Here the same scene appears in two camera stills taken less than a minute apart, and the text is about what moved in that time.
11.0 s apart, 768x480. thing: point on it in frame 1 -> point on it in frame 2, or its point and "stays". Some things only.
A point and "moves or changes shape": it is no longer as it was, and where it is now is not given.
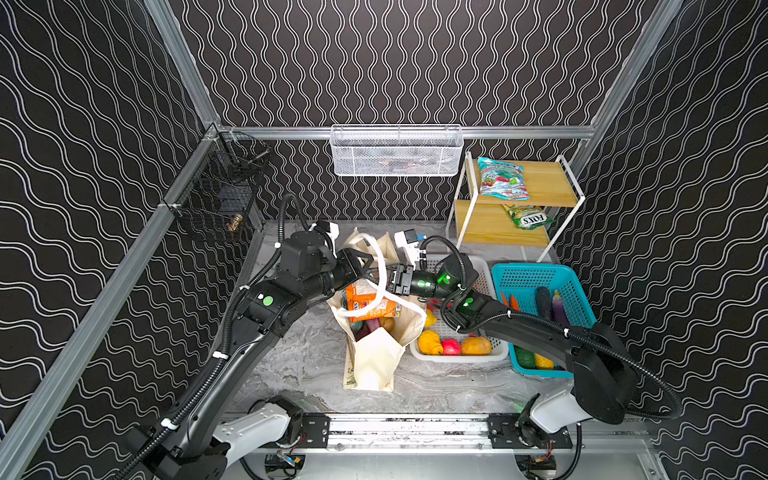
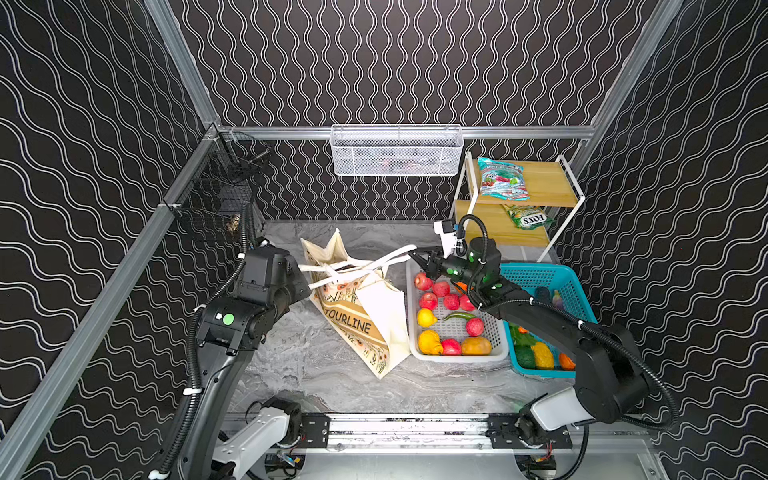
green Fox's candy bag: (528, 217) stays
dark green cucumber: (544, 307) stays
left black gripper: (349, 267) -> (303, 285)
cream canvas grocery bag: (372, 360) moves or changes shape
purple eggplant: (559, 309) stays
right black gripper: (402, 280) -> (442, 264)
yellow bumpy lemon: (429, 342) stays
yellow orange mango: (475, 346) stays
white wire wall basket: (396, 150) stays
